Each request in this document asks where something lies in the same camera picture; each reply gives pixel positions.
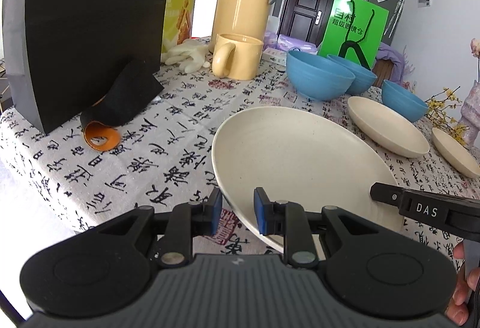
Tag large cream plate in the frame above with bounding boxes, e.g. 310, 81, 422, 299
211, 106, 404, 252

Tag blue bowl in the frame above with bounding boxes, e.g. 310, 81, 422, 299
327, 54, 377, 96
382, 80, 428, 123
286, 50, 356, 101

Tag person's right hand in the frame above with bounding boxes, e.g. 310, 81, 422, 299
444, 242, 480, 327

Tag calligraphy tablecloth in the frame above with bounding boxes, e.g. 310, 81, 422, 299
1, 62, 479, 255

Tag yellow flower branch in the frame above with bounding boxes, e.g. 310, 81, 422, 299
425, 86, 469, 147

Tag pink textured vase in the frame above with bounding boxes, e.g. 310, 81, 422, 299
460, 80, 480, 148

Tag orange tape roll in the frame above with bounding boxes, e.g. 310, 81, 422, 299
83, 121, 121, 152

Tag white rubber gloves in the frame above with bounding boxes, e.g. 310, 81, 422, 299
160, 40, 211, 74

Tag yellow mug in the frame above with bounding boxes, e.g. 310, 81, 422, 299
211, 33, 264, 80

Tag wooden chair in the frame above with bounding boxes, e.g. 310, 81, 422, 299
372, 59, 394, 88

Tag dried pink roses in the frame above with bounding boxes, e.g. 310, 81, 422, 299
470, 38, 480, 82

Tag purple plastic package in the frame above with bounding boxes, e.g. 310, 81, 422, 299
263, 31, 318, 54

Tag green paper bag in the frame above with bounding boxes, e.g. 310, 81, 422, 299
318, 0, 388, 70

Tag yellow-green snack box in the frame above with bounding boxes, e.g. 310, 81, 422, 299
161, 0, 195, 54

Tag black paper bag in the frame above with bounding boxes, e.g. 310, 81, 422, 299
2, 0, 166, 133

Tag dark brown door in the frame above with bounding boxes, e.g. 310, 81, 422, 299
279, 0, 334, 45

